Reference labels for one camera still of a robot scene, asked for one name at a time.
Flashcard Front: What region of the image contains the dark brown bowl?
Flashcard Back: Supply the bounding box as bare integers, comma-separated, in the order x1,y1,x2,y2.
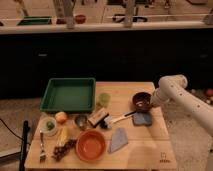
132,92,151,112

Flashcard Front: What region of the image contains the small metal cup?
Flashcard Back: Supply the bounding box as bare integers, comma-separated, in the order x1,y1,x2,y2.
74,115,87,130

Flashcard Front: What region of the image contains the wooden block brush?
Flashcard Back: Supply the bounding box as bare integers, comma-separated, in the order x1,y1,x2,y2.
88,108,108,127

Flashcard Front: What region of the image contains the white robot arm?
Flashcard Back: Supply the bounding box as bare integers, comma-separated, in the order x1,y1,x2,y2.
150,75,213,137

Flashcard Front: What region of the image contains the yellow banana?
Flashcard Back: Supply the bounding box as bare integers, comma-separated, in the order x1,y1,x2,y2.
57,126,68,147

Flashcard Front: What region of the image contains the black stand pole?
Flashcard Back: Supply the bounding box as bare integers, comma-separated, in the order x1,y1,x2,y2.
19,120,30,171

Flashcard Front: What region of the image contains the distant orange bowl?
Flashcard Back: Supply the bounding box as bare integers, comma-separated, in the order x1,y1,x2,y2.
75,14,86,24

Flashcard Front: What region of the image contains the silver fork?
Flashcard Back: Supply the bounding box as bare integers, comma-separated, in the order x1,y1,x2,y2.
40,131,46,163

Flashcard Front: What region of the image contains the bunch of dark grapes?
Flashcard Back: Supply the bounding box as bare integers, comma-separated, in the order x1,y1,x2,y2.
52,139,76,161

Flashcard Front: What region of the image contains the grey folded cloth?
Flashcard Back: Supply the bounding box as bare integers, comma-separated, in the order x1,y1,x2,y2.
108,128,128,153

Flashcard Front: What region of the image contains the orange fruit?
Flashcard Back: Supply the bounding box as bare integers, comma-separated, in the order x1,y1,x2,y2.
55,112,68,124

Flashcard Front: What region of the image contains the green plastic tray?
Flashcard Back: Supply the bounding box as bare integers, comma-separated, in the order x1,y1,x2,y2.
40,78,96,113

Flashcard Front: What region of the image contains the distant green tray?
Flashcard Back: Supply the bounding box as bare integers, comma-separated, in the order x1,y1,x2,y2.
18,17,52,26

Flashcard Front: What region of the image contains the blue grey sponge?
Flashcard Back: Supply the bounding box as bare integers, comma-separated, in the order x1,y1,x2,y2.
132,113,152,126

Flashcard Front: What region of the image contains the green cup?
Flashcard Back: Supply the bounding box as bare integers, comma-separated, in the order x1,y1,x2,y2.
98,93,110,107

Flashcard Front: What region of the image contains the black white dish brush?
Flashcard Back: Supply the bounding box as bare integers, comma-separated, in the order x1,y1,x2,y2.
100,111,135,129

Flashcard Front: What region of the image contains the clear bowl with greens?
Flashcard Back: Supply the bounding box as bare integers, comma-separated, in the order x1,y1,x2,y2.
39,117,58,136

